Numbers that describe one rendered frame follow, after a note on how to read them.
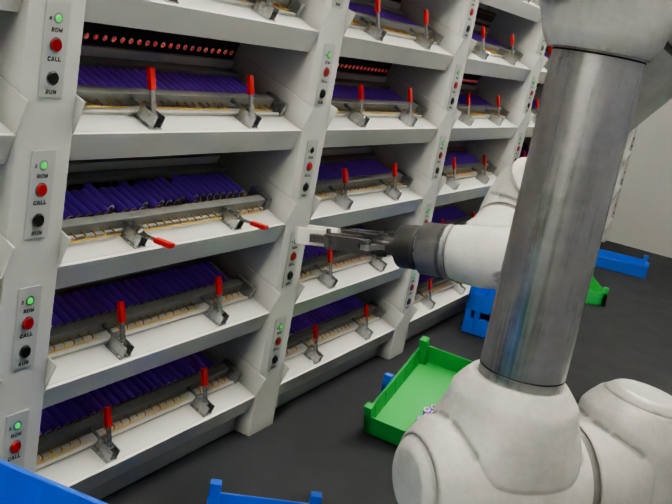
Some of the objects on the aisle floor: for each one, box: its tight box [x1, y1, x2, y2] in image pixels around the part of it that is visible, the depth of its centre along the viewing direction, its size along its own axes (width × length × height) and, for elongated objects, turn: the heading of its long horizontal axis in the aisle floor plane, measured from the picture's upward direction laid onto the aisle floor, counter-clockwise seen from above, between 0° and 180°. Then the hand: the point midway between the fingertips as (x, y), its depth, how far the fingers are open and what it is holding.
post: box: [366, 0, 480, 360], centre depth 235 cm, size 20×9×170 cm, turn 25°
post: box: [215, 0, 350, 436], centre depth 175 cm, size 20×9×170 cm, turn 25°
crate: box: [363, 336, 473, 446], centre depth 204 cm, size 30×20×8 cm
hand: (317, 235), depth 154 cm, fingers open, 3 cm apart
